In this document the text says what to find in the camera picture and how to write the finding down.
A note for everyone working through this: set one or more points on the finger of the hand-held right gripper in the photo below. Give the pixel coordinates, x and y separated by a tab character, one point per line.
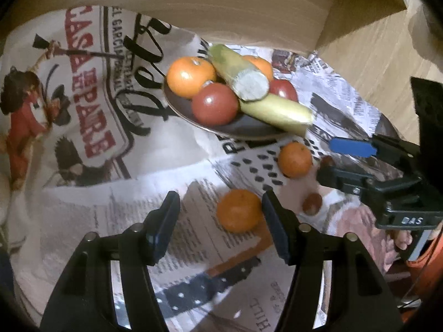
351	146
346	178

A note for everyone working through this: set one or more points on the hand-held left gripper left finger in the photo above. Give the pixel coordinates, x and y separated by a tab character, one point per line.
162	224

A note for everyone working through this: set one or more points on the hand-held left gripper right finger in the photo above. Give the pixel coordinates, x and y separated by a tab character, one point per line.
277	230

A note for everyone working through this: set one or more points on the small tangerine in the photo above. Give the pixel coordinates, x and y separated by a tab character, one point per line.
295	159
239	211

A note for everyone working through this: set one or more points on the yellow green sugarcane piece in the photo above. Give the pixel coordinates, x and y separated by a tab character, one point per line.
277	112

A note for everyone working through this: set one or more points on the red tomato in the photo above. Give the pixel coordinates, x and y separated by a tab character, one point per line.
284	90
214	104

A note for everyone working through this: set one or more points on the dark brown plate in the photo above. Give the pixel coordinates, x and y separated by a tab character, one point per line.
249	124

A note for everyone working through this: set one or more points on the pale green sugarcane piece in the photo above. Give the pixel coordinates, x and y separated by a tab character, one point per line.
238	72

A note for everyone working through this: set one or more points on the large orange with sticker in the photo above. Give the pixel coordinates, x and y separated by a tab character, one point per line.
190	76

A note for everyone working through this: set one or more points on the person's right hand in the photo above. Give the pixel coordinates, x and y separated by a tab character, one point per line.
403	239

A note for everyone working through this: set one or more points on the newspaper print tablecloth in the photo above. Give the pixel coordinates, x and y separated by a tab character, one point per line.
207	276

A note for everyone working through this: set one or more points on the beige printed cloth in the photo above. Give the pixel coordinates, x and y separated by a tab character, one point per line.
86	110

